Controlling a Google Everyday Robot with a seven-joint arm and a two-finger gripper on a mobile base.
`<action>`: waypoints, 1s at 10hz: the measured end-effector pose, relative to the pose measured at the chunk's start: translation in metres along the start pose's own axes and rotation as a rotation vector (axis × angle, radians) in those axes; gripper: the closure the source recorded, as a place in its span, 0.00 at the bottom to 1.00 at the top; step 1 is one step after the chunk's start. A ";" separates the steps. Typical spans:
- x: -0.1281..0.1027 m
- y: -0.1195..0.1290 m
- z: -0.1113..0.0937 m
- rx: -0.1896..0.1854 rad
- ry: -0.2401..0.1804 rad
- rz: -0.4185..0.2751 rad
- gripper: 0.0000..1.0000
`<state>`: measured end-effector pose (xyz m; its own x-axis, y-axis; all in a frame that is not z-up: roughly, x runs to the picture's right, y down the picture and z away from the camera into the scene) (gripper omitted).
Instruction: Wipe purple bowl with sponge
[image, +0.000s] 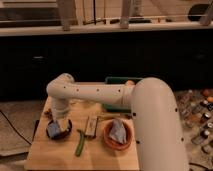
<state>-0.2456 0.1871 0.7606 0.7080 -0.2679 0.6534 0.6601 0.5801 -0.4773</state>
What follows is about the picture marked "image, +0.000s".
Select blue sponge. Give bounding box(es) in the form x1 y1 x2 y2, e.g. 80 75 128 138
49 122 61 136

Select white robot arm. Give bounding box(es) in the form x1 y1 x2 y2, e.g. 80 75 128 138
46 73 189 171

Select grey cloth in bowl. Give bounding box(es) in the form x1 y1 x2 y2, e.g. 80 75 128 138
109 119 127 144

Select terracotta orange bowl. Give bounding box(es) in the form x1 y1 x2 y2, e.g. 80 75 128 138
103 121 133 151

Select green tray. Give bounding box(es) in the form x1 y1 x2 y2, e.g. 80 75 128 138
103 76 143 113

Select orange ball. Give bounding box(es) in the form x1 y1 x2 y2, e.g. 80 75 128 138
125 80 135 86

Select small wooden box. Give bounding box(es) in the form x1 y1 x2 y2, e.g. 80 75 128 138
85 116 98 138

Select wooden table board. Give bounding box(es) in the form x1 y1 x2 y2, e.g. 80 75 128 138
25 99 139 171

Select green bean pod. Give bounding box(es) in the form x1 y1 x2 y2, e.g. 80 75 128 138
75 129 85 157

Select brown toy nuts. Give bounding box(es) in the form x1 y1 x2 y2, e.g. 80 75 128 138
44 109 52 119

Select black cable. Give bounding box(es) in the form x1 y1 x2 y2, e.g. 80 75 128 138
0 109 33 146

